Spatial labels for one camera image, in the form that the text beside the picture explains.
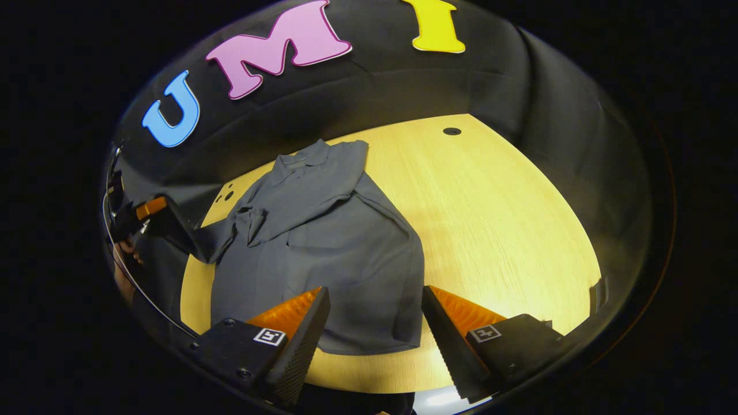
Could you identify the black backdrop cloth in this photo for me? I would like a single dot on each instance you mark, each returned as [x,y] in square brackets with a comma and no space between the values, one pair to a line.
[403,86]

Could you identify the grey collared shirt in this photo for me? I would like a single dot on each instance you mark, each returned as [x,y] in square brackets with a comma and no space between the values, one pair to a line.
[334,253]

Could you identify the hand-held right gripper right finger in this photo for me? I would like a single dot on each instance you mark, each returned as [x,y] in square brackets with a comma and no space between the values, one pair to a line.
[450,340]

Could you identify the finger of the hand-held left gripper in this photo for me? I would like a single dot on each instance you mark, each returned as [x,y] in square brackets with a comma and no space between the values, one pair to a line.
[153,208]

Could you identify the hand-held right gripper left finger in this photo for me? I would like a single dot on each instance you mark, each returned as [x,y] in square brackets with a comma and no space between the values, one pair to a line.
[305,346]

